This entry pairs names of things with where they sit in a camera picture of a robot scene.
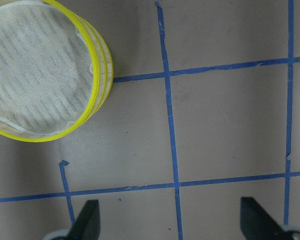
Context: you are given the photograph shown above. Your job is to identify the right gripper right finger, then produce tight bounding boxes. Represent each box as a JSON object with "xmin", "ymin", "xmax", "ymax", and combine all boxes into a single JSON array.
[{"xmin": 239, "ymin": 197, "xmax": 300, "ymax": 240}]

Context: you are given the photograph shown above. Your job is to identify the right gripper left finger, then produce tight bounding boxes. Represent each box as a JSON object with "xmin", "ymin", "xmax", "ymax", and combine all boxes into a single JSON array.
[{"xmin": 43, "ymin": 199, "xmax": 101, "ymax": 240}]

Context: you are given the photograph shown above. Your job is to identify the yellow steamer layer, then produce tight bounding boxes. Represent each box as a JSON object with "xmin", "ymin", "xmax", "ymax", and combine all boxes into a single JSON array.
[
  {"xmin": 79, "ymin": 17, "xmax": 114, "ymax": 123},
  {"xmin": 0, "ymin": 0, "xmax": 101, "ymax": 143}
]

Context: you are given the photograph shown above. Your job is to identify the white mesh steamer cloth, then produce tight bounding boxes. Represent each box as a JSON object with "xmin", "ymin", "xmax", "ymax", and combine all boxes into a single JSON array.
[{"xmin": 0, "ymin": 1, "xmax": 95, "ymax": 137}]

